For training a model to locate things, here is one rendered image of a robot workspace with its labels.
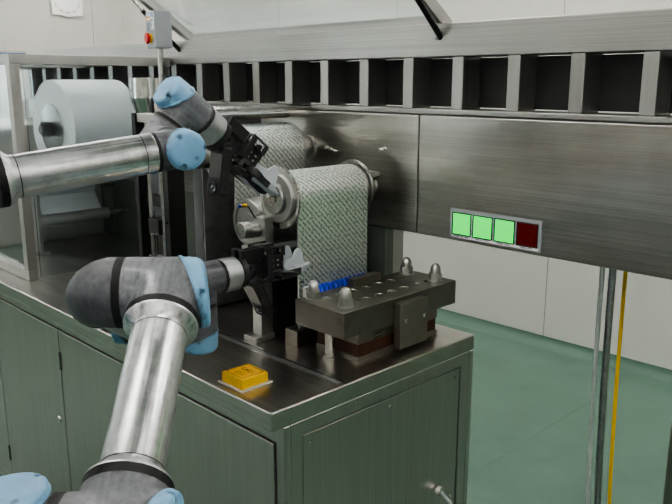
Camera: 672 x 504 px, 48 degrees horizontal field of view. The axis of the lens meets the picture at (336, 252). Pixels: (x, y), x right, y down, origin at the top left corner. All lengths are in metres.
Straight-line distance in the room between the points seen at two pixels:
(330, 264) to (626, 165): 0.72
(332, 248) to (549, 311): 2.82
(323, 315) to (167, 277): 0.56
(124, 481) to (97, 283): 0.37
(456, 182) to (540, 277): 2.72
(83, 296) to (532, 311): 3.62
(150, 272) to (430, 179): 0.89
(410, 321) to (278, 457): 0.46
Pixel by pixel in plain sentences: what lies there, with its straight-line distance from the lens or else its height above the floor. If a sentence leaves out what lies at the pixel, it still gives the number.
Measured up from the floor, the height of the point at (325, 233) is 1.16.
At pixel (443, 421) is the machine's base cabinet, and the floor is 0.70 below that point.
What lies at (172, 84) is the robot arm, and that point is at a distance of 1.56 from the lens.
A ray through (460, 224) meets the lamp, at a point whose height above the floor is 1.18.
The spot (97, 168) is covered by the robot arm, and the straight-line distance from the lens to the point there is 1.38.
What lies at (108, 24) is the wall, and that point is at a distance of 7.78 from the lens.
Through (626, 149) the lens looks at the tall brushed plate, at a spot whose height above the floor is 1.39.
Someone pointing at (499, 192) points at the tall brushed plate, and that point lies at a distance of 1.76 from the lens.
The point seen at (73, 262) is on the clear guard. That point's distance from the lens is 2.62.
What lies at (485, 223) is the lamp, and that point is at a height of 1.20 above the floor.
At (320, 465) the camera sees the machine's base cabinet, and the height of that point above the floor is 0.74.
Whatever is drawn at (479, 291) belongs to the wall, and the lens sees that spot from 4.76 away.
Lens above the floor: 1.52
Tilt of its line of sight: 13 degrees down
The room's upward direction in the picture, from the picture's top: straight up
